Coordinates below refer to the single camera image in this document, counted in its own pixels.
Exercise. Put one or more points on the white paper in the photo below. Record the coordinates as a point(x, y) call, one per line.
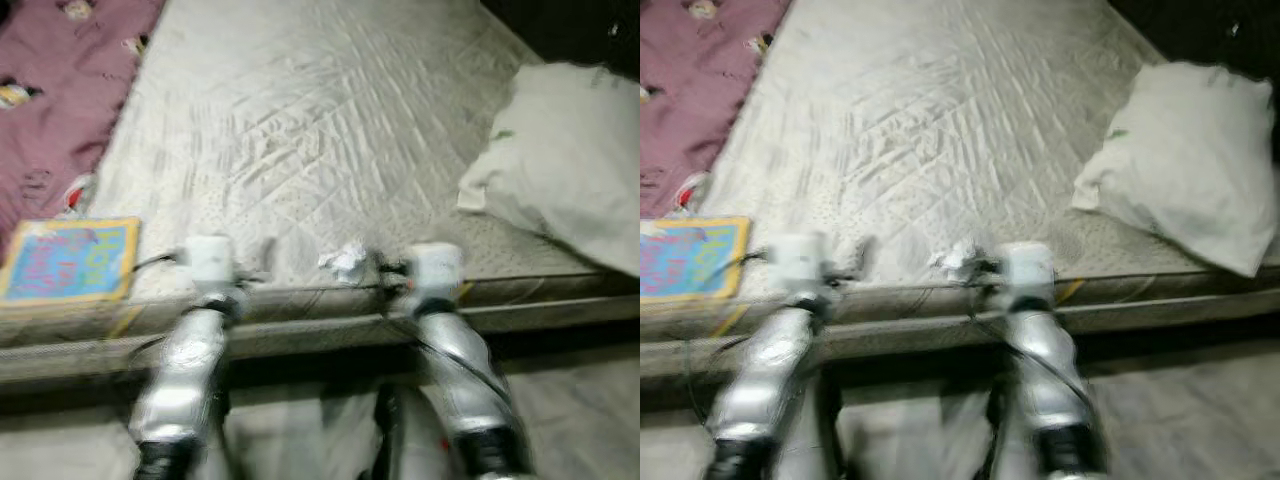
point(958, 262)
point(345, 265)

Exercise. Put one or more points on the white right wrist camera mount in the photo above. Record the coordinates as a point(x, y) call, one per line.
point(1027, 270)
point(437, 270)

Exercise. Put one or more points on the mauve cartoon print blanket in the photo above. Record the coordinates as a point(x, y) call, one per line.
point(690, 100)
point(60, 100)

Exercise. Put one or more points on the colourful yellow-edged book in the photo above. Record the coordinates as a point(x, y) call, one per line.
point(70, 262)
point(695, 260)

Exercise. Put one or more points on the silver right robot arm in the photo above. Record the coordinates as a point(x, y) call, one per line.
point(465, 380)
point(1050, 380)

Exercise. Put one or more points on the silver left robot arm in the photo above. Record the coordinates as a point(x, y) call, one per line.
point(185, 380)
point(765, 390)

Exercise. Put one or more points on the white pillow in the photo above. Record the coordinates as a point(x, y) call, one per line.
point(1180, 160)
point(570, 160)

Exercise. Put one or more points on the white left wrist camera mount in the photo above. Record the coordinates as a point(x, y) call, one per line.
point(797, 265)
point(210, 265)

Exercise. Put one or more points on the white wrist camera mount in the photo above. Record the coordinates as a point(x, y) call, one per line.
point(797, 265)
point(1027, 270)
point(437, 270)
point(210, 265)

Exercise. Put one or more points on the white quilted mattress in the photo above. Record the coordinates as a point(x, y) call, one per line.
point(930, 130)
point(300, 130)

